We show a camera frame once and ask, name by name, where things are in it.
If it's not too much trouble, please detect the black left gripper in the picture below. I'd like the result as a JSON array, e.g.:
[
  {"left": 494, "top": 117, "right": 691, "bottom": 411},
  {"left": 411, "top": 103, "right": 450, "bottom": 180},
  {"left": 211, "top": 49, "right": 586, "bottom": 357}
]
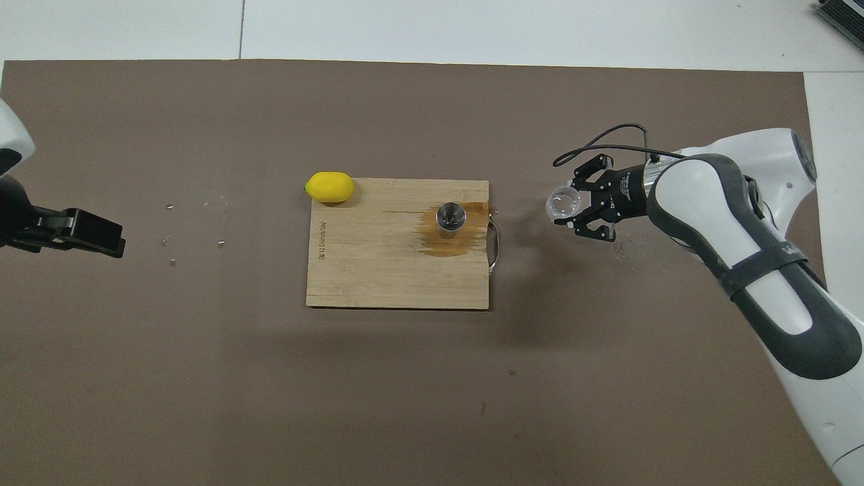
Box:
[{"left": 0, "top": 177, "right": 126, "bottom": 257}]

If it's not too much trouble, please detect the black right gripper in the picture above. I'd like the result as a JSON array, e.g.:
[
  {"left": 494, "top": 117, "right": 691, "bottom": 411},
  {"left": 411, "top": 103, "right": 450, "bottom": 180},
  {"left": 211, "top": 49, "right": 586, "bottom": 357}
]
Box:
[{"left": 572, "top": 154, "right": 654, "bottom": 242}]

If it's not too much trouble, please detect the small clear glass cup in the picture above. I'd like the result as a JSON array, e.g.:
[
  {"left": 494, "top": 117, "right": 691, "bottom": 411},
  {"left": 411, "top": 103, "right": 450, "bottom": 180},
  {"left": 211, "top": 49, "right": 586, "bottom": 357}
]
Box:
[{"left": 545, "top": 186, "right": 583, "bottom": 223}]

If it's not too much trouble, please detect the steel jigger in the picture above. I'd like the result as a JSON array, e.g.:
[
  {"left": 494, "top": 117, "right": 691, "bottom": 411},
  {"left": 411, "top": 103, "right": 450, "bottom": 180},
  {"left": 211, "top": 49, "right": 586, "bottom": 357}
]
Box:
[{"left": 436, "top": 201, "right": 467, "bottom": 241}]

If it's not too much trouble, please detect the yellow lemon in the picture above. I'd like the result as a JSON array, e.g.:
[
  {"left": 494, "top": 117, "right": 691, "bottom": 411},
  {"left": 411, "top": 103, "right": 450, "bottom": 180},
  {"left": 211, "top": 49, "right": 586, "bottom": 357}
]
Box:
[{"left": 304, "top": 171, "right": 355, "bottom": 204}]

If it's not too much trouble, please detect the bamboo cutting board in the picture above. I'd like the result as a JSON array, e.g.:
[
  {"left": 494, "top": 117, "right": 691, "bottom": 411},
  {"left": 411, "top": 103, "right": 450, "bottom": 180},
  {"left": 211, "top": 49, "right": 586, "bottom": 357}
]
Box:
[{"left": 306, "top": 178, "right": 502, "bottom": 311}]

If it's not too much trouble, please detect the brown table mat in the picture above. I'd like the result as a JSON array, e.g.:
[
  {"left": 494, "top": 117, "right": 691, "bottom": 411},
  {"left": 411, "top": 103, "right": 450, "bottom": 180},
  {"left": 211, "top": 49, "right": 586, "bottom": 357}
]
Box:
[{"left": 0, "top": 59, "right": 850, "bottom": 486}]

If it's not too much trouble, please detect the grey ribbed device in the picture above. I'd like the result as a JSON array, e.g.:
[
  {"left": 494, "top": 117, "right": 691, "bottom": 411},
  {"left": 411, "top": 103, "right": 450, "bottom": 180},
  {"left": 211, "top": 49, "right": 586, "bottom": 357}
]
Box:
[{"left": 815, "top": 0, "right": 864, "bottom": 47}]

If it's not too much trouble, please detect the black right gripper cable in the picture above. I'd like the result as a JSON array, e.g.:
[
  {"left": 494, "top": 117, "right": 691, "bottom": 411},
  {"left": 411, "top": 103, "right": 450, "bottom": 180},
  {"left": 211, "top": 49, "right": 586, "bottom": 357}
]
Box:
[{"left": 553, "top": 123, "right": 684, "bottom": 168}]

